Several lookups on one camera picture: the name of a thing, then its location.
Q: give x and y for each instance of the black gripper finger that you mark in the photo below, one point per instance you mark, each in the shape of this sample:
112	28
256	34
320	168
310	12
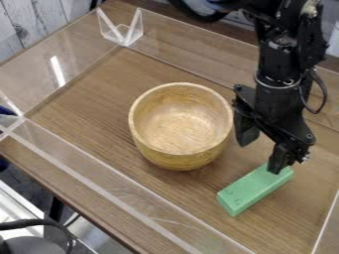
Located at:
247	131
282	158

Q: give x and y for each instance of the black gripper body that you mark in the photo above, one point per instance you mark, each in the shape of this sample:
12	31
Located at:
274	104

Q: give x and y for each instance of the green rectangular block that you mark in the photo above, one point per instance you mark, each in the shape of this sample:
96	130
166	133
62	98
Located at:
251	188

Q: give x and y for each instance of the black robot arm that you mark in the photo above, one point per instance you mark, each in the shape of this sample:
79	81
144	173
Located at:
288	34

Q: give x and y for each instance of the brown wooden bowl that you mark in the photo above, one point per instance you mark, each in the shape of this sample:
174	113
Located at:
180	124

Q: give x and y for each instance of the white object at right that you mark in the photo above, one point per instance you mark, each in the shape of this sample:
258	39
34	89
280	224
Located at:
333	51

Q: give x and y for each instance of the black table leg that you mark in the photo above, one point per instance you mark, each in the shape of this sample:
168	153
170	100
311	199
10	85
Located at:
56	210

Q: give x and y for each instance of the blue object at edge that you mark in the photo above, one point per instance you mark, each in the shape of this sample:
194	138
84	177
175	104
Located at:
7	111

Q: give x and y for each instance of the clear acrylic enclosure wall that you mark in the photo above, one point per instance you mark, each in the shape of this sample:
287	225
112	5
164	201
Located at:
71	87

